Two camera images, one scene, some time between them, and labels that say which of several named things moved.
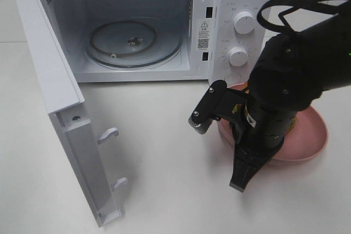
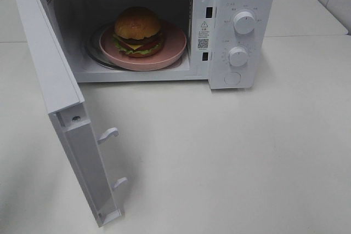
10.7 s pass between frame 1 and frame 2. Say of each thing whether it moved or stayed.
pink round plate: moved
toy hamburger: moved
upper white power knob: stayed
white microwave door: stayed
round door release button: stayed
